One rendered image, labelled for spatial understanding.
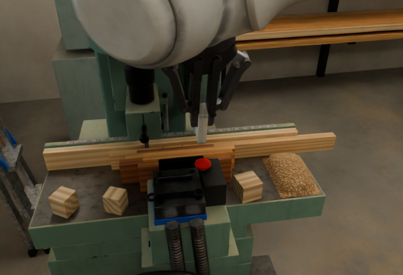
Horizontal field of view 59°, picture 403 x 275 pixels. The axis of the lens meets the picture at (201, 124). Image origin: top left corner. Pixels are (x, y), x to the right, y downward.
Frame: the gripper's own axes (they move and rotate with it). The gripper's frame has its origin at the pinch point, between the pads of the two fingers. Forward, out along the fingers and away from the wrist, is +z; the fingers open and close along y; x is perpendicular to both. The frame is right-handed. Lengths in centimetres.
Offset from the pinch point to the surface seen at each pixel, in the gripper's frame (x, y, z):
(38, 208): -0.9, 32.1, 22.3
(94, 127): -43, 27, 44
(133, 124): -10.6, 12.0, 9.9
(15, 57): -212, 114, 133
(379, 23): -192, -178, 101
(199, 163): 1.9, 0.3, 8.4
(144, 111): -11.6, 9.6, 7.5
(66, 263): 7.1, 27.9, 31.5
